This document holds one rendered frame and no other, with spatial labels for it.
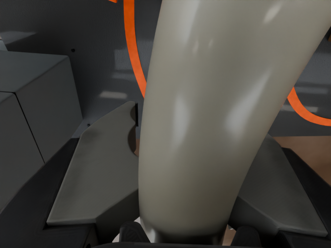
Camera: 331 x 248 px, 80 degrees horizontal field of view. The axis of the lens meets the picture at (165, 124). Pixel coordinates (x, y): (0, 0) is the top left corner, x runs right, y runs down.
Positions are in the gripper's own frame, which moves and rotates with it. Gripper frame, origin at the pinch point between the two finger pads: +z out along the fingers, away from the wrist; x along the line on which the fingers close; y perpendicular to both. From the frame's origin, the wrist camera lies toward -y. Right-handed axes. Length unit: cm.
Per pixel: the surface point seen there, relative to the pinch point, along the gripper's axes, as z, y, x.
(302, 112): 88, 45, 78
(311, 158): 92, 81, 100
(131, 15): 88, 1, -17
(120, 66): 90, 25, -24
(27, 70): 69, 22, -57
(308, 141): 91, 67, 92
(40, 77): 65, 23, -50
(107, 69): 91, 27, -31
